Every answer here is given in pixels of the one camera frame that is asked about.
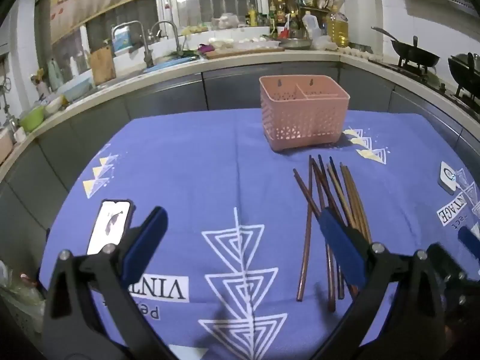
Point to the clear plastic food trays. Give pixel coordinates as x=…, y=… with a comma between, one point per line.
x=243, y=43

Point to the blue printed tablecloth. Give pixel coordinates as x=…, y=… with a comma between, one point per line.
x=232, y=180

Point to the bundle of brown chopsticks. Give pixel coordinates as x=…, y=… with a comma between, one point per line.
x=330, y=210

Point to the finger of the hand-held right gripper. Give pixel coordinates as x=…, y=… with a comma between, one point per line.
x=469, y=240
x=448, y=260

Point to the blue plastic basin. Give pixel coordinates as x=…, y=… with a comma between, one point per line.
x=165, y=65

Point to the cluster of condiment bottles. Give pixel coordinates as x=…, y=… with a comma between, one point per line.
x=288, y=11

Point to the metal dish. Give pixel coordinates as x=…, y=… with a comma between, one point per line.
x=296, y=43

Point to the lidded steel pot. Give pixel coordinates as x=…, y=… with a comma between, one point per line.
x=465, y=73

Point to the flat wooden cutting board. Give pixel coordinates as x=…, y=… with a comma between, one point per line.
x=243, y=51

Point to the green bowl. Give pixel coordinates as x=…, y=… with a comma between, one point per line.
x=32, y=119

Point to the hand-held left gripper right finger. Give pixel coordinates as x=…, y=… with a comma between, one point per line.
x=341, y=247

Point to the upright wooden cutting board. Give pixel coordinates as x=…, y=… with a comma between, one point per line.
x=102, y=65

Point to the black gas stove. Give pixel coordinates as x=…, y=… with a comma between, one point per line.
x=423, y=78

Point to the small white tag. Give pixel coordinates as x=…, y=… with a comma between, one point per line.
x=447, y=178

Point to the purple vegetable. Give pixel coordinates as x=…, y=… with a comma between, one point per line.
x=205, y=49

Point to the tall steel faucet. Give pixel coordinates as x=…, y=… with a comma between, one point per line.
x=144, y=45

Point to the row of eggs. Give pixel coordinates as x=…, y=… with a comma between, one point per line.
x=354, y=51

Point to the large cooking oil bottle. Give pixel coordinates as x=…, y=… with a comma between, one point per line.
x=337, y=30

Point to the white bowl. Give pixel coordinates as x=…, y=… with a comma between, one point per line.
x=54, y=105

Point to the white plastic jug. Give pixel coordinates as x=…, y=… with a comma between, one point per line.
x=311, y=26

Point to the grey kitchen counter cabinets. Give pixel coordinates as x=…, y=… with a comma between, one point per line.
x=168, y=93

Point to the black wok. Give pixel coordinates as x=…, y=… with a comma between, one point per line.
x=416, y=54

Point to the yellow bottle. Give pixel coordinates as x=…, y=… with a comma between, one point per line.
x=254, y=17

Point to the black smartphone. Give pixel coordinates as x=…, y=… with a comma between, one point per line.
x=110, y=225

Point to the pink plastic utensil basket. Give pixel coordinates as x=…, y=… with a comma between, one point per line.
x=303, y=112

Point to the blue label detergent jug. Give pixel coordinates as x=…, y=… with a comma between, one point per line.
x=122, y=40

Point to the steel sink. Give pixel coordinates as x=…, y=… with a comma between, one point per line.
x=127, y=75

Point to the curved steel faucet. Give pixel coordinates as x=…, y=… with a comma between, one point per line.
x=174, y=35

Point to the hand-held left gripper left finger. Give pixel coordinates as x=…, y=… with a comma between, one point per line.
x=146, y=240

